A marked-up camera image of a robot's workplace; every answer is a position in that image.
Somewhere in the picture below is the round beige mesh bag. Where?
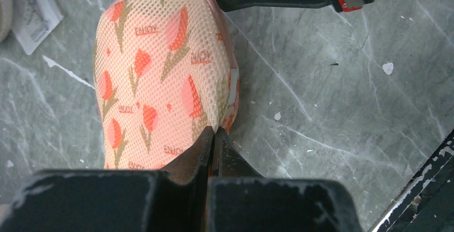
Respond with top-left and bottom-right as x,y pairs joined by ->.
1,0 -> 13,42

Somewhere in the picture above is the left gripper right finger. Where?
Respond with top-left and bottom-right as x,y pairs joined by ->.
206,129 -> 361,231

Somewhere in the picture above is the paper leaflet under bag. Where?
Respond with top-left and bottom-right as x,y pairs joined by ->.
12,0 -> 64,55

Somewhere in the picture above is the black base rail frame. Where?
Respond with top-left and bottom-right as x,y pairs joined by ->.
370,132 -> 453,231

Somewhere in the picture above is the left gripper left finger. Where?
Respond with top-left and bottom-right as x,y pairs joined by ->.
1,127 -> 215,231

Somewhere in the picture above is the pink floral mesh laundry bag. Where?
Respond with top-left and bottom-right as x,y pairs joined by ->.
93,0 -> 239,170

